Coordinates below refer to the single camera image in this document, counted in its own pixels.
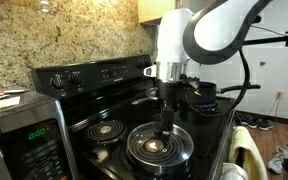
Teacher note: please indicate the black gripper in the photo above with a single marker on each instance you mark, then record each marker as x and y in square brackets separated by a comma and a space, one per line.
[170, 93]

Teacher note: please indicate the glass pot lid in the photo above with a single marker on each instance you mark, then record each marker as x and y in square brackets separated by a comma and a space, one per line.
[180, 146]

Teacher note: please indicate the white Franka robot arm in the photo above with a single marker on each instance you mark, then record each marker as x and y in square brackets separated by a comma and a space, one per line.
[217, 26]

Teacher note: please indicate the grey frying pan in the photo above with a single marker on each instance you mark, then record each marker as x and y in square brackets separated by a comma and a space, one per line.
[144, 100]

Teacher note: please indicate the dark blue saucepan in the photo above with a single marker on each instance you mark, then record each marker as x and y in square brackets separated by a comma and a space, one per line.
[204, 95]

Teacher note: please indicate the black electric stove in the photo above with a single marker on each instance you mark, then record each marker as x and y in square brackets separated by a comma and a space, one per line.
[117, 110]

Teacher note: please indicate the small coil burner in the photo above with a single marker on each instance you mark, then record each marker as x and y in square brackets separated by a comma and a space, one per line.
[105, 130]

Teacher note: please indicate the black stove knob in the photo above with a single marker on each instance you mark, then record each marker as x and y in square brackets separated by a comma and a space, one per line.
[140, 64]
[57, 81]
[147, 62]
[75, 78]

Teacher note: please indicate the dark sneaker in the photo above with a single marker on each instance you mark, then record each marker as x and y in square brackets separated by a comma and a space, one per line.
[252, 124]
[265, 125]
[241, 119]

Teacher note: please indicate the white towel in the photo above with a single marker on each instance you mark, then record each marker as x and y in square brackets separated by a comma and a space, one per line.
[232, 171]

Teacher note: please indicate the pale yellow towel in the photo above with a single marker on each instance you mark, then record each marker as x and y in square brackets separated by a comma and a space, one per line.
[247, 146]

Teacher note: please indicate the silver door knob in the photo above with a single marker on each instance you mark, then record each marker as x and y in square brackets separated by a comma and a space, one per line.
[262, 63]

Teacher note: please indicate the white sneaker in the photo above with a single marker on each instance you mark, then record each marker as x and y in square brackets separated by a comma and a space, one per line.
[277, 161]

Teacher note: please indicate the white paper card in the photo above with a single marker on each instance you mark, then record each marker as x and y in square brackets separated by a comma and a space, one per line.
[7, 103]

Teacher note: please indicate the wooden wall cabinet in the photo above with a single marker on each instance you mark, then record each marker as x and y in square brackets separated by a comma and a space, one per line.
[152, 10]

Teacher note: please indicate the black camera boom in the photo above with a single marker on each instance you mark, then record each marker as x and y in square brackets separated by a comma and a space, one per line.
[267, 40]

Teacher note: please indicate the black stereo camera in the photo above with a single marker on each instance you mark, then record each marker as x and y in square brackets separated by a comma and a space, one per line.
[257, 19]

